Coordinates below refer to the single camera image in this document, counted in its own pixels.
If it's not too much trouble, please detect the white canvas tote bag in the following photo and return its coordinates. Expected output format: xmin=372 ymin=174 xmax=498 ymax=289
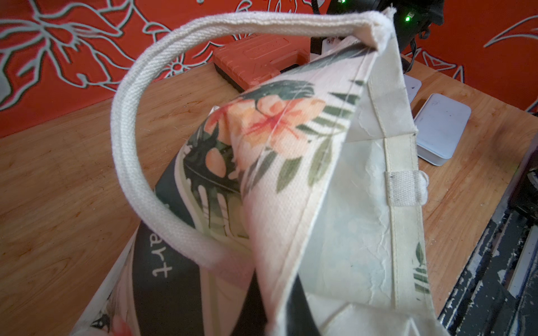
xmin=72 ymin=10 xmax=447 ymax=335

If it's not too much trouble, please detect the grey pencil case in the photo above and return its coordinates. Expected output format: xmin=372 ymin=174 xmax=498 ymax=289
xmin=403 ymin=74 xmax=422 ymax=103
xmin=414 ymin=93 xmax=472 ymax=167

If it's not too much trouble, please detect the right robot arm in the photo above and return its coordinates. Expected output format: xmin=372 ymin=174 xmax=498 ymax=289
xmin=310 ymin=0 xmax=444 ymax=74

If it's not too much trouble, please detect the orange plastic tool case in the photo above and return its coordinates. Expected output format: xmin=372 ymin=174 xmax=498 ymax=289
xmin=213 ymin=34 xmax=310 ymax=92

